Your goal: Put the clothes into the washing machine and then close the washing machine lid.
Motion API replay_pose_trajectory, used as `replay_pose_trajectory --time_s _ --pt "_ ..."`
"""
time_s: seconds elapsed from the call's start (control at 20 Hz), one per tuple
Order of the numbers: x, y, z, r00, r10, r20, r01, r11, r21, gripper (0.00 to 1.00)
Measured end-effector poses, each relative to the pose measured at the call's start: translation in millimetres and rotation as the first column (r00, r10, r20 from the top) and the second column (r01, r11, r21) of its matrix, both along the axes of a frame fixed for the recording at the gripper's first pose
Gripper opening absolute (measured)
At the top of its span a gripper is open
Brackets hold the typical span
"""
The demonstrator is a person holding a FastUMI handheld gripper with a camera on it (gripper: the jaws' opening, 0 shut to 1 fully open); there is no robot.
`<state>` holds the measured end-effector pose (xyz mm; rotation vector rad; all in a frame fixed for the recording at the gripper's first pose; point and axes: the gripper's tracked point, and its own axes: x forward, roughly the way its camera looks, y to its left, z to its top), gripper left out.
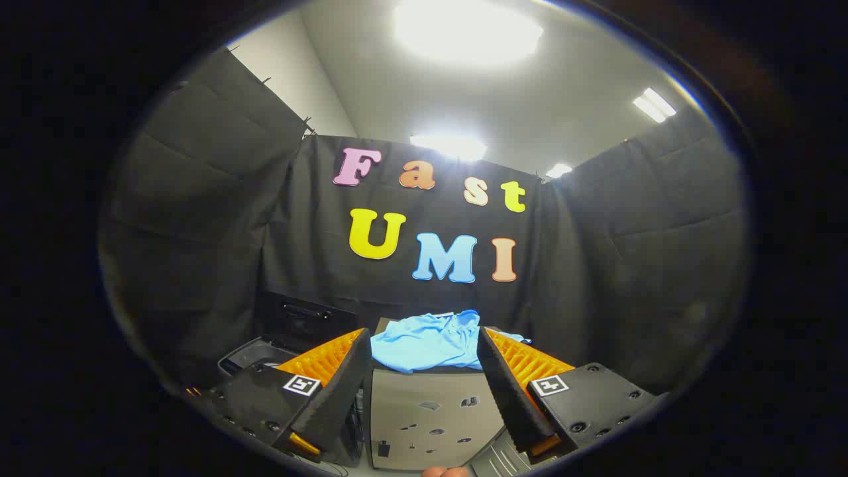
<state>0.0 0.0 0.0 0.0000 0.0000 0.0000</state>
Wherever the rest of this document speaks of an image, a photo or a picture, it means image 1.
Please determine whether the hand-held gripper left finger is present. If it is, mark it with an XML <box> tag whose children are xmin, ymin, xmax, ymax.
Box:
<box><xmin>189</xmin><ymin>327</ymin><xmax>373</xmax><ymax>463</ymax></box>

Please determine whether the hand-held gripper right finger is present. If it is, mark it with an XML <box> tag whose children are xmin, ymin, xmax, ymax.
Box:
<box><xmin>476</xmin><ymin>327</ymin><xmax>666</xmax><ymax>464</ymax></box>

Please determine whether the light blue polo shirt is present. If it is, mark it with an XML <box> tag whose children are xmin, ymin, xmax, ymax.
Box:
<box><xmin>370</xmin><ymin>309</ymin><xmax>531</xmax><ymax>373</ymax></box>

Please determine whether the grey ribbed panel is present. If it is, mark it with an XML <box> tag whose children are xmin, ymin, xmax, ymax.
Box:
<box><xmin>467</xmin><ymin>429</ymin><xmax>531</xmax><ymax>477</ymax></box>

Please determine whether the grey metal cabinet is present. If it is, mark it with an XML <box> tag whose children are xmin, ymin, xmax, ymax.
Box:
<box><xmin>368</xmin><ymin>317</ymin><xmax>524</xmax><ymax>472</ymax></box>

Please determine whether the black backdrop cloth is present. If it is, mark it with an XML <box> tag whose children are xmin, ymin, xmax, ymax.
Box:
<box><xmin>99</xmin><ymin>46</ymin><xmax>749</xmax><ymax>398</ymax></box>

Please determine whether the oval ceiling light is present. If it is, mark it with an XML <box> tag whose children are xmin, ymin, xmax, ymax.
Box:
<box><xmin>409</xmin><ymin>135</ymin><xmax>488</xmax><ymax>163</ymax></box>

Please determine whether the rectangular ceiling light panel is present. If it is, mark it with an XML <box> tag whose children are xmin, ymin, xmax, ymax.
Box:
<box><xmin>633</xmin><ymin>87</ymin><xmax>677</xmax><ymax>124</ymax></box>

